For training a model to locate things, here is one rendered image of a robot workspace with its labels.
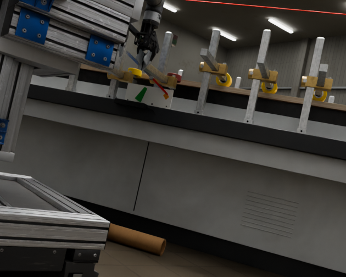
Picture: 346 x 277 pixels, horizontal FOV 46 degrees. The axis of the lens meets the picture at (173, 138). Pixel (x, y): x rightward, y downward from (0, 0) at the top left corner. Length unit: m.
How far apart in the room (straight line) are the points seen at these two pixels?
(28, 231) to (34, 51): 0.58
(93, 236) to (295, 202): 1.17
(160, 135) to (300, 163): 0.70
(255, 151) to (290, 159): 0.16
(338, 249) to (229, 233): 0.53
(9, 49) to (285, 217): 1.50
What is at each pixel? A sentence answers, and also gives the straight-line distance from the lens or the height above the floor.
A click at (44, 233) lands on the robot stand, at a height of 0.18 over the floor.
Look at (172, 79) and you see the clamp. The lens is 2.11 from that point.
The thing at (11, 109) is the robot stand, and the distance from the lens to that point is 1.53.
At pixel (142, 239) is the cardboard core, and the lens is 1.99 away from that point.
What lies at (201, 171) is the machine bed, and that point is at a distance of 2.23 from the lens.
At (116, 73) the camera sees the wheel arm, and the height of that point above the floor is 0.82.
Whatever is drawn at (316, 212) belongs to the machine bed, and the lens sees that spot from 2.18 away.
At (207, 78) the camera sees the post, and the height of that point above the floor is 0.89.
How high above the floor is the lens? 0.48
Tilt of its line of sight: 2 degrees up
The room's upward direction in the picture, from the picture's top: 12 degrees clockwise
